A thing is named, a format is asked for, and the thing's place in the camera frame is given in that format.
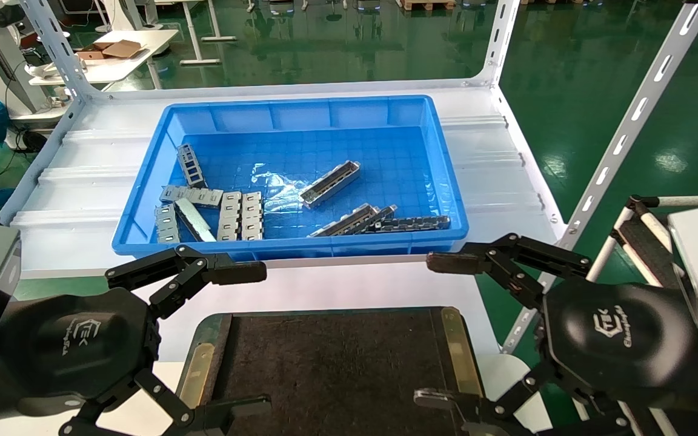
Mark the white table leg frame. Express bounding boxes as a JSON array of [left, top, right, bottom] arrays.
[[178, 0, 238, 67]]

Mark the clear plastic film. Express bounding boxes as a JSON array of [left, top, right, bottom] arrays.
[[251, 162, 325, 214]]

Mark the black container tray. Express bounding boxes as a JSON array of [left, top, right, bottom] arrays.
[[173, 306, 485, 436]]

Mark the long dark metal cage part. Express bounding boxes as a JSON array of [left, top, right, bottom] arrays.
[[373, 214, 452, 234]]

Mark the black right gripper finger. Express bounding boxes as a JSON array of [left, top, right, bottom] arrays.
[[426, 233, 593, 311]]

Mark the white tube step ladder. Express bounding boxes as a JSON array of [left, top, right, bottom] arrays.
[[584, 194, 698, 436]]

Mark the white table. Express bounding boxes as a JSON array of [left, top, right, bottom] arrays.
[[27, 27, 181, 90]]

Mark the blue plastic bin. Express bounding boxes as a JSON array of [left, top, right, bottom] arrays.
[[111, 95, 470, 261]]

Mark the plain grey metal plate part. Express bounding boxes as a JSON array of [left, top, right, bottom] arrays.
[[174, 198, 217, 242]]

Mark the wooden pallet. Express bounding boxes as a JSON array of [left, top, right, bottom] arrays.
[[400, 0, 456, 12]]

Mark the white metal shelf rack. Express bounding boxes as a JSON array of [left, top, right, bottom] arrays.
[[0, 0, 698, 355]]

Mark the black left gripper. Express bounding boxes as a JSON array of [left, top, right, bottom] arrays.
[[0, 244, 273, 436]]

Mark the flat brown cardboard box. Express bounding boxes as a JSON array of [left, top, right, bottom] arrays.
[[76, 39, 148, 61]]

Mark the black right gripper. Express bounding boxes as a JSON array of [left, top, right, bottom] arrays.
[[413, 283, 698, 436]]

